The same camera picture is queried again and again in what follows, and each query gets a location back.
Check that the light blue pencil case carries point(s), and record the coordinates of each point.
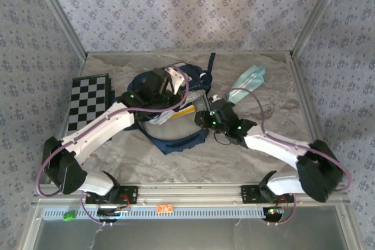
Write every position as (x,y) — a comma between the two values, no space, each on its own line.
(246,83)

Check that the navy blue backpack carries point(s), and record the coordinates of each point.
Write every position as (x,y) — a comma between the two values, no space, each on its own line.
(178,144)

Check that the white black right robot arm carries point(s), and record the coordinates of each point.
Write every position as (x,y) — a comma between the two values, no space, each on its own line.
(272,147)

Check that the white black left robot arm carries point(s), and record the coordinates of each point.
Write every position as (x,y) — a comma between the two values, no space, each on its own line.
(99,133)

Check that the folding chessboard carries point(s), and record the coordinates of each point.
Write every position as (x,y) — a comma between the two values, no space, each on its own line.
(85,100)

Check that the small controller board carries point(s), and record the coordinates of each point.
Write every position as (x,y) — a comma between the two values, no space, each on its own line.
(112,211)
(274,211)

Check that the orange tag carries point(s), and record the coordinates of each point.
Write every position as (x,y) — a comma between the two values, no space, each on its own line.
(164,208)

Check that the metal sheet panel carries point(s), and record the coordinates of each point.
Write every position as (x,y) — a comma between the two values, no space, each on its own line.
(187,235)

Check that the green connector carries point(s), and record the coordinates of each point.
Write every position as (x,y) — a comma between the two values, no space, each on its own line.
(69,216)

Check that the aluminium side rail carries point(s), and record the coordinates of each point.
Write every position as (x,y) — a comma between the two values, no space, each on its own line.
(307,103)
(73,86)

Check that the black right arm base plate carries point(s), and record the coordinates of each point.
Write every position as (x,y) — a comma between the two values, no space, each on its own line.
(249,194)

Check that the aluminium front rail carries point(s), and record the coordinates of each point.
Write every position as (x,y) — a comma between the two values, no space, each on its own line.
(190,193)

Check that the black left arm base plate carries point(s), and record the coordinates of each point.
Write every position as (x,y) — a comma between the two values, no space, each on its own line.
(132,195)

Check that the aluminium corner post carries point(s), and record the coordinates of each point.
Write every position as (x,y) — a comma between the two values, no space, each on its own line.
(317,13)
(58,13)

